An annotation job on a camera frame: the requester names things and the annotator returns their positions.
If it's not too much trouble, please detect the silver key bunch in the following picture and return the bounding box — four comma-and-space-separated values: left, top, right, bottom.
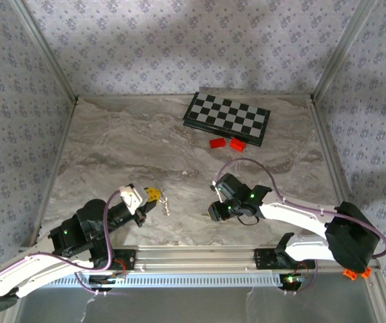
158, 190, 174, 217

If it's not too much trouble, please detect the red smooth toy brick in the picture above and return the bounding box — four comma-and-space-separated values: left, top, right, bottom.
229, 137, 247, 153

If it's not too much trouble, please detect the small circuit board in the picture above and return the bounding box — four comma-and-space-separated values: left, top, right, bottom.
88, 274, 127, 287
281, 273, 307, 287

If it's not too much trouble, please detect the aluminium mounting beam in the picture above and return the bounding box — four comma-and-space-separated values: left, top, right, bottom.
113, 245, 281, 273

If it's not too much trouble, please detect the black grey folding chessboard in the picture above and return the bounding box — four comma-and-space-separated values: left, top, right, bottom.
183, 92, 271, 147

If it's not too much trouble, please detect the grey metal sheet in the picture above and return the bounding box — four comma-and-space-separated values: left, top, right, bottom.
13, 285, 382, 323

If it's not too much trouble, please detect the orange plastic clamp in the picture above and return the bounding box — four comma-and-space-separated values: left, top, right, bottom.
343, 267, 373, 281

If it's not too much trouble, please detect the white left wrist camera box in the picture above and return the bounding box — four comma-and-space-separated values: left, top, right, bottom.
117, 183, 149, 215

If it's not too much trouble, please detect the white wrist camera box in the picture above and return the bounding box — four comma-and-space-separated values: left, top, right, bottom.
117, 183, 149, 215
210, 180, 224, 201

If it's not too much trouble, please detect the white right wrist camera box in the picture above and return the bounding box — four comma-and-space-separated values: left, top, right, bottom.
210, 180, 224, 201

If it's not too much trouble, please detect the aluminium side rail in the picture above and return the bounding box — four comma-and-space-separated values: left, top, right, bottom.
309, 96, 386, 323
29, 99, 79, 248

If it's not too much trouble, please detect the grey slotted cable duct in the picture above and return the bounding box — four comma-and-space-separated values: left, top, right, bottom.
34, 271, 292, 289

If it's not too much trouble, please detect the aluminium back rail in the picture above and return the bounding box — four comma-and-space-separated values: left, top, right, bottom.
76, 89, 315, 101

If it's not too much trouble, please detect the aluminium frame post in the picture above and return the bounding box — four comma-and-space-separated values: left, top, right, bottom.
309, 0, 382, 100
10, 0, 79, 102

